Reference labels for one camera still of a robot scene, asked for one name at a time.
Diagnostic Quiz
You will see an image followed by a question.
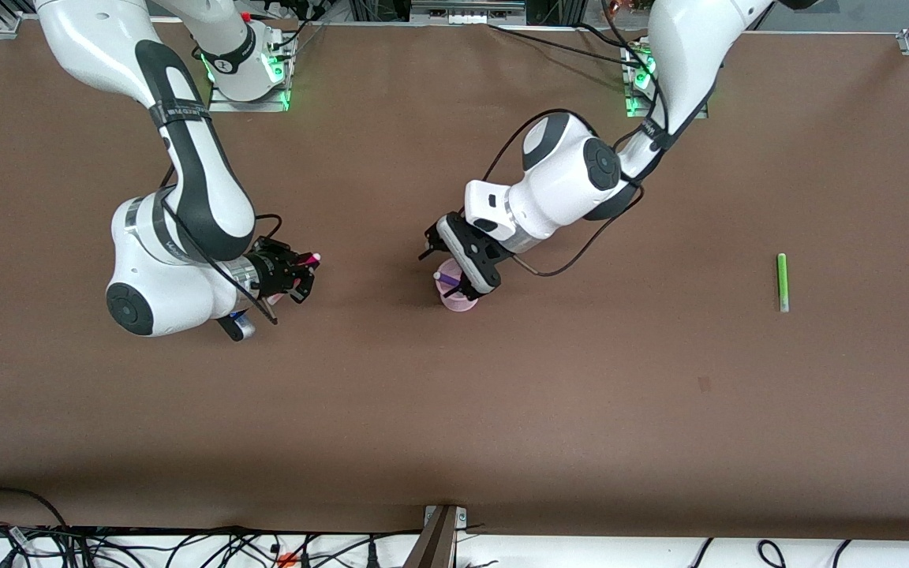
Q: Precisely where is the pink mesh pen holder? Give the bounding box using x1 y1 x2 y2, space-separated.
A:
435 272 481 314

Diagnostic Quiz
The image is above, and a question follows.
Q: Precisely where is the dark table support beam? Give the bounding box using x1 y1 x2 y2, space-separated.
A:
404 506 460 568

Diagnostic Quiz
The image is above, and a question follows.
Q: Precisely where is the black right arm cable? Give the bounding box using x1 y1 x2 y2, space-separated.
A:
156 162 286 326

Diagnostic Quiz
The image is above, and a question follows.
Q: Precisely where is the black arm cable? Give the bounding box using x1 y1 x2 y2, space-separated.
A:
482 0 672 278
156 162 286 326

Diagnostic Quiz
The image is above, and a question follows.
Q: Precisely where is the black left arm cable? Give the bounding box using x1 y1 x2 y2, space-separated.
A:
482 0 672 278

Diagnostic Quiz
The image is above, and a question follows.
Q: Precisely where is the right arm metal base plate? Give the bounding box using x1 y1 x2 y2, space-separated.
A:
206 30 299 114

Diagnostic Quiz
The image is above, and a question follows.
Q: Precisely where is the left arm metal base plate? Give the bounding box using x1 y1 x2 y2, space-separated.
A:
620 41 712 120

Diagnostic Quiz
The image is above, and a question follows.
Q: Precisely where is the long black tabletop cable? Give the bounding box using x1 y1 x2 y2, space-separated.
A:
488 24 649 69

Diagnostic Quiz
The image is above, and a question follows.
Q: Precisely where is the aluminium frame rack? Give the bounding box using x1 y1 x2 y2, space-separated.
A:
407 0 531 24

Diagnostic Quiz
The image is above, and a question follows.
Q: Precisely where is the short black tabletop cable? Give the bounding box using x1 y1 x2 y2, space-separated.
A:
577 22 642 50

